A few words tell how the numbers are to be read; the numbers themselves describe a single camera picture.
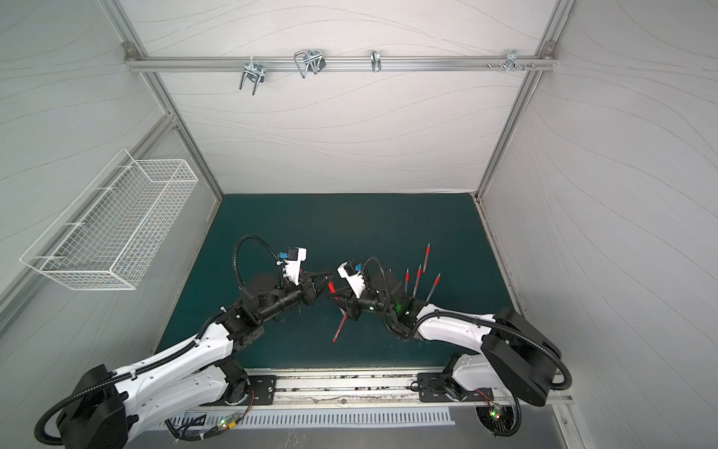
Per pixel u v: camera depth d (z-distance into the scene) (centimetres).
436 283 93
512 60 76
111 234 69
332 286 73
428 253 101
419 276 95
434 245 104
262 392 74
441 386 73
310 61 77
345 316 75
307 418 70
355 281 68
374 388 75
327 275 72
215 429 67
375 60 78
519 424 69
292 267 66
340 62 79
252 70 78
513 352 43
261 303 58
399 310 63
